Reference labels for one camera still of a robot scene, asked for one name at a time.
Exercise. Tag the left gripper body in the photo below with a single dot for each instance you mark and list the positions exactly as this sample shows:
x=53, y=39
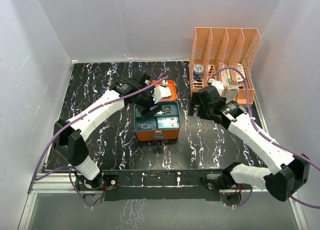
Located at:
x=145, y=100

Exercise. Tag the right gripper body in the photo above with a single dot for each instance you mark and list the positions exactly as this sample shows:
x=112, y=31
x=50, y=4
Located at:
x=205, y=110

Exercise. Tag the black handled scissors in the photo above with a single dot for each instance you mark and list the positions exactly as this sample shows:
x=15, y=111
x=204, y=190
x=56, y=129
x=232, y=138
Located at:
x=166, y=110

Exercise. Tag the teal divided tray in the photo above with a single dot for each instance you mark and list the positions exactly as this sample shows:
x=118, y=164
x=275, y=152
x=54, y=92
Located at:
x=153, y=120

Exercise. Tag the white blue sachet packet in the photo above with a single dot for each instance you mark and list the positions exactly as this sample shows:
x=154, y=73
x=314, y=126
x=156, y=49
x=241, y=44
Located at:
x=168, y=122

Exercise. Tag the orange medicine box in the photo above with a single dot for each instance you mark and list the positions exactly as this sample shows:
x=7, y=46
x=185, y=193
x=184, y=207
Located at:
x=161, y=134

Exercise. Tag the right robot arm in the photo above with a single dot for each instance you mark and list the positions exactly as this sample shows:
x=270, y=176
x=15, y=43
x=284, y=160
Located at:
x=284, y=173

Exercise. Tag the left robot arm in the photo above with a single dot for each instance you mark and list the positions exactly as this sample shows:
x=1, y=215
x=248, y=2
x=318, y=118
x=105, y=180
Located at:
x=70, y=135

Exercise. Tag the blue round tin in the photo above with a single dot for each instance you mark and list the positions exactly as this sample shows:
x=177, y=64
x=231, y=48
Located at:
x=198, y=69

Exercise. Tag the white pill blister pack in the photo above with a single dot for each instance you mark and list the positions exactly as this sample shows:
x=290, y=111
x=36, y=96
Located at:
x=241, y=76

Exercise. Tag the peach desk file organizer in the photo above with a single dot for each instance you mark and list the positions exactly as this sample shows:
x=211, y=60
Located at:
x=216, y=48

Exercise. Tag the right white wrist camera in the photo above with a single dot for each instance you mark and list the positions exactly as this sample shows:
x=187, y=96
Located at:
x=218, y=85

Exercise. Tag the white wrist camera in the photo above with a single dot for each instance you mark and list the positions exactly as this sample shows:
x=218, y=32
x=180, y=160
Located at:
x=161, y=92
x=218, y=85

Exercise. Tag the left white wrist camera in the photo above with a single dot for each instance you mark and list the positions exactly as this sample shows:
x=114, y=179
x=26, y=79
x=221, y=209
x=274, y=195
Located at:
x=161, y=92

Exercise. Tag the aluminium frame rail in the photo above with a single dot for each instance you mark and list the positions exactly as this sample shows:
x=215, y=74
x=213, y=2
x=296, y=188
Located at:
x=51, y=205

